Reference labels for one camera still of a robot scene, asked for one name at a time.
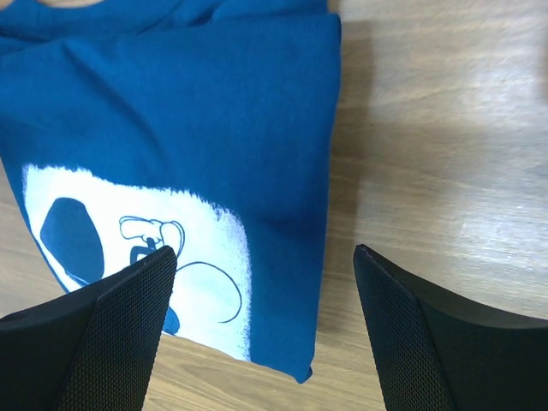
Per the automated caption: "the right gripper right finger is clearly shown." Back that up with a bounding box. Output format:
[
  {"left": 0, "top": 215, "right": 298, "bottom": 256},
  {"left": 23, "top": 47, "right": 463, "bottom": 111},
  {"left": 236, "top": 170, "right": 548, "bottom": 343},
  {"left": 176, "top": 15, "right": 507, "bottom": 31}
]
[{"left": 354, "top": 245, "right": 547, "bottom": 410}]

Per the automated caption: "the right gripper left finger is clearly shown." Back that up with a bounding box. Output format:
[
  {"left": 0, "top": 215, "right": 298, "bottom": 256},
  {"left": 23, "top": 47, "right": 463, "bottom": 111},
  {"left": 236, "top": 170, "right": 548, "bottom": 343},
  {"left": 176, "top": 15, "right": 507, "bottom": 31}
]
[{"left": 1, "top": 246, "right": 176, "bottom": 411}]

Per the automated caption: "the dark blue t shirt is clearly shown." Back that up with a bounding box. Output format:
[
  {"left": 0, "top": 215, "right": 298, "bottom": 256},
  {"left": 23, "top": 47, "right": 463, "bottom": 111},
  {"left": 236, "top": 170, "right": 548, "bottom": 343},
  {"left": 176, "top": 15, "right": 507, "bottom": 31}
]
[{"left": 1, "top": 1, "right": 342, "bottom": 382}]

